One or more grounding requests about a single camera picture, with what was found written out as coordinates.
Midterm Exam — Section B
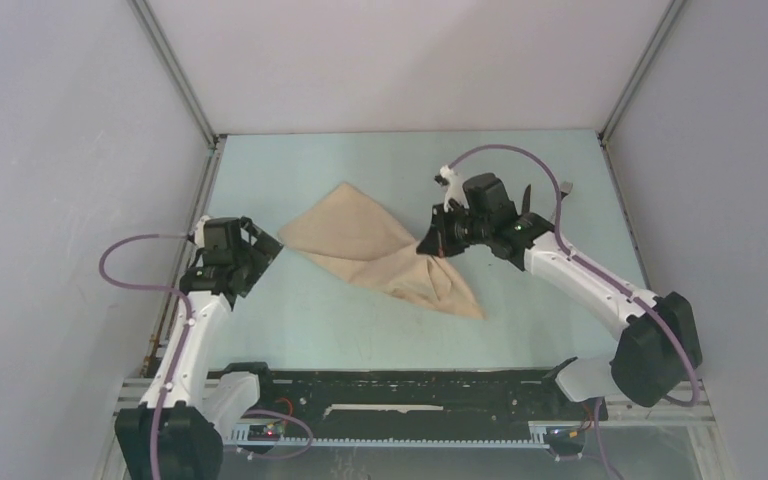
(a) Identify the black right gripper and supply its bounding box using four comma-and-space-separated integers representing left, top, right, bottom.
417, 202, 490, 260

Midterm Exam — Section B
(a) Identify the beige cloth napkin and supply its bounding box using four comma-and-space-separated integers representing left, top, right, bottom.
278, 182, 486, 320

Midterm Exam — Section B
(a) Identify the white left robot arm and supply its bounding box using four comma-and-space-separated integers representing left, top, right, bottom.
114, 216, 283, 479

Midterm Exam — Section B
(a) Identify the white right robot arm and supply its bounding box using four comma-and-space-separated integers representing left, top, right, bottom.
417, 167, 703, 418

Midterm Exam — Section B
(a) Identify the black table knife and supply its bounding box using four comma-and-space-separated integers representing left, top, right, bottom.
521, 184, 532, 216

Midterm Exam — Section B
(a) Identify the silver fork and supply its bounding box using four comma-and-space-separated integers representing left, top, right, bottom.
560, 181, 573, 199

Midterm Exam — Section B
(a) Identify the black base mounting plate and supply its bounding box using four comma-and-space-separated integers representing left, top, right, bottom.
223, 362, 607, 440

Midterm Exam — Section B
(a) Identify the white cable duct strip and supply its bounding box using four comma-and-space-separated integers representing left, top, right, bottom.
223, 424, 549, 449

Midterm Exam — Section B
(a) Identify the left aluminium corner post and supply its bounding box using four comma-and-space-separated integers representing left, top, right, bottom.
128, 0, 219, 149

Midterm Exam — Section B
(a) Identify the aluminium corner post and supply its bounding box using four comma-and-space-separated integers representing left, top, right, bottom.
599, 0, 690, 147
128, 0, 219, 149

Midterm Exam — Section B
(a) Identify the right aluminium corner post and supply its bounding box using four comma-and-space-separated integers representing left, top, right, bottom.
599, 0, 690, 147

